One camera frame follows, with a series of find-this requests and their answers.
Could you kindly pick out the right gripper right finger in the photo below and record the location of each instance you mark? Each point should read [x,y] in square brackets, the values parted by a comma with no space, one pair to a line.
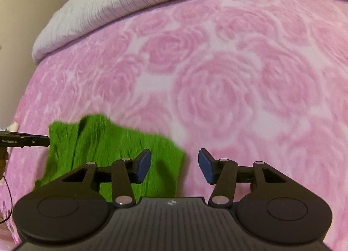
[265,202]

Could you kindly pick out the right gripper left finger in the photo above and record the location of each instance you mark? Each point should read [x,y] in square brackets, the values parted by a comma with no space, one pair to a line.
[78,204]

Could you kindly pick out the green knitted sweater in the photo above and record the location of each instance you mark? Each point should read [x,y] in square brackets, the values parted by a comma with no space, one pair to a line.
[96,138]

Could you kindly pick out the person's right hand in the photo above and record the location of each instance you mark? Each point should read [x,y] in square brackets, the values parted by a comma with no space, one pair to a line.
[4,157]

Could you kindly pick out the pink rose blanket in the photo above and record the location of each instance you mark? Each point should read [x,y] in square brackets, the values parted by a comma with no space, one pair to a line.
[246,79]

